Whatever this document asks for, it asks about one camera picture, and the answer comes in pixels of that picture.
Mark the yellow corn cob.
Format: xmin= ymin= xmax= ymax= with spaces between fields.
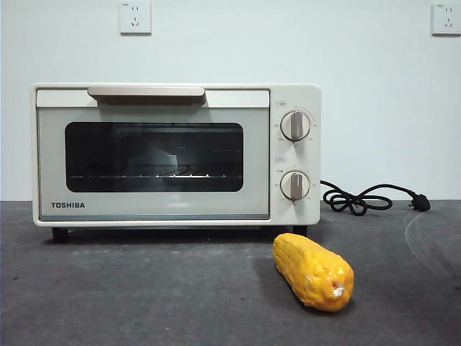
xmin=272 ymin=232 xmax=356 ymax=321

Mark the glass oven door with handle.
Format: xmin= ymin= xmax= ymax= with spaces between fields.
xmin=35 ymin=86 xmax=271 ymax=221

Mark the cream Toshiba toaster oven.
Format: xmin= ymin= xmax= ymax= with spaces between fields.
xmin=30 ymin=82 xmax=323 ymax=244

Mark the cream timer knob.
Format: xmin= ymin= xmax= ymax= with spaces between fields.
xmin=279 ymin=170 xmax=311 ymax=201

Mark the cream temperature knob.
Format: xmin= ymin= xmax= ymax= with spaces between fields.
xmin=279 ymin=110 xmax=313 ymax=141

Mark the metal wire oven rack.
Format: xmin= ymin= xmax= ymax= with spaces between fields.
xmin=68 ymin=164 xmax=242 ymax=179

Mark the black power cable with plug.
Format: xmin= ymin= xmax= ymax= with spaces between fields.
xmin=319 ymin=179 xmax=432 ymax=216

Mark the white wall socket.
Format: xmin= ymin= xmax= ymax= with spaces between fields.
xmin=431 ymin=2 xmax=461 ymax=37
xmin=120 ymin=0 xmax=152 ymax=36

